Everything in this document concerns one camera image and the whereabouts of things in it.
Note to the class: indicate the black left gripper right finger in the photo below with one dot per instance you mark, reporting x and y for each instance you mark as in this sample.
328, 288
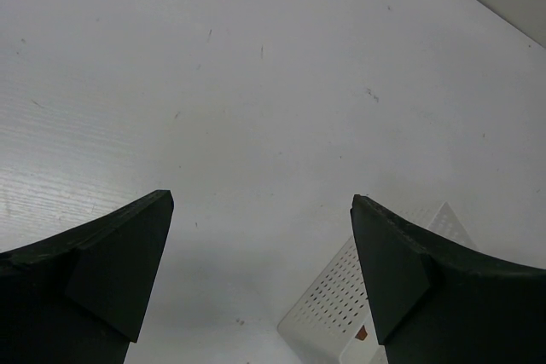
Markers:
435, 301

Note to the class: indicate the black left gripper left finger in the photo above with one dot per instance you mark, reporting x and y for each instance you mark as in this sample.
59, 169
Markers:
81, 296

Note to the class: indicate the brown wedge wood block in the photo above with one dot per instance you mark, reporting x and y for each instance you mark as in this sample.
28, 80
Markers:
361, 334

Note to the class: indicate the white perforated plastic basket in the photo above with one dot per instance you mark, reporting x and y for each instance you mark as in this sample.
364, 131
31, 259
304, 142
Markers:
321, 326

